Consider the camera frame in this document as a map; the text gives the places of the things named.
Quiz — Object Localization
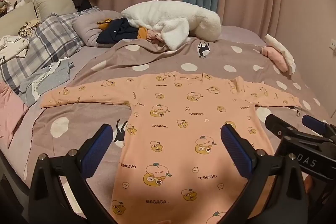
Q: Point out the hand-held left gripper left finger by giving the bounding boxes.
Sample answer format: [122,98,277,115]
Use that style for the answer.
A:
[28,123,114,224]

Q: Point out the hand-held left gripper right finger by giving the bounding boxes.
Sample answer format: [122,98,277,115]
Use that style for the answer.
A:
[220,123,306,224]

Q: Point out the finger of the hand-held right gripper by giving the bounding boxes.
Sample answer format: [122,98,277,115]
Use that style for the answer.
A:
[302,114,336,136]
[265,114,326,139]

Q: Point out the peach printed baby garment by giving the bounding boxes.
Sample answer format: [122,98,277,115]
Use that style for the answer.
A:
[41,70,302,224]

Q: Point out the grey white frilled clothes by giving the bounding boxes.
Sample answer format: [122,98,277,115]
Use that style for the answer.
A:
[20,58,75,106]

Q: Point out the pile of white clothes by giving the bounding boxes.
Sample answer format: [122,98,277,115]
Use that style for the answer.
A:
[0,35,30,64]

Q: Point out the pink folded cloth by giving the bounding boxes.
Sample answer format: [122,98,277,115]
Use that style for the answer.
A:
[261,46,289,73]

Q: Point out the white folded cloth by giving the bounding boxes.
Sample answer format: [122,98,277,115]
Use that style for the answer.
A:
[265,34,297,75]

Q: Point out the lilac bed sheet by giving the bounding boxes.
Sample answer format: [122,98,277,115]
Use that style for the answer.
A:
[0,25,268,188]

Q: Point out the mauve polka dot blanket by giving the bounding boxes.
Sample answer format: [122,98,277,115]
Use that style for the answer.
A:
[24,36,331,224]

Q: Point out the plaid pillow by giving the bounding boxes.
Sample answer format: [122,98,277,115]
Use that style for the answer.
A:
[0,6,101,88]

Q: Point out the navy cloth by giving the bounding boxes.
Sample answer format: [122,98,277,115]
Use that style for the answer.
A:
[96,18,139,45]

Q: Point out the grey pillow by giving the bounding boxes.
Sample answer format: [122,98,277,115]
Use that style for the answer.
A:
[72,9,126,46]

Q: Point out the small pink ruffled cloth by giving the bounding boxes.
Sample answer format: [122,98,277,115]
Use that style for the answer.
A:
[146,32,164,43]

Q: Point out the beige crumpled cloth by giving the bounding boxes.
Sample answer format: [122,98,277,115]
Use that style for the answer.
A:
[18,19,42,37]

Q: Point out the dark cloth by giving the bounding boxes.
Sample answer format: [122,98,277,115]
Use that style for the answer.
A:
[63,0,93,12]

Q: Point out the beige headboard cushion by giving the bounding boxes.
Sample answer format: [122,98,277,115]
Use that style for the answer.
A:
[0,2,37,37]
[34,0,77,20]

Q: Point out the white fluffy garment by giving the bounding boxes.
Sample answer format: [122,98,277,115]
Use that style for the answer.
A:
[121,0,222,51]

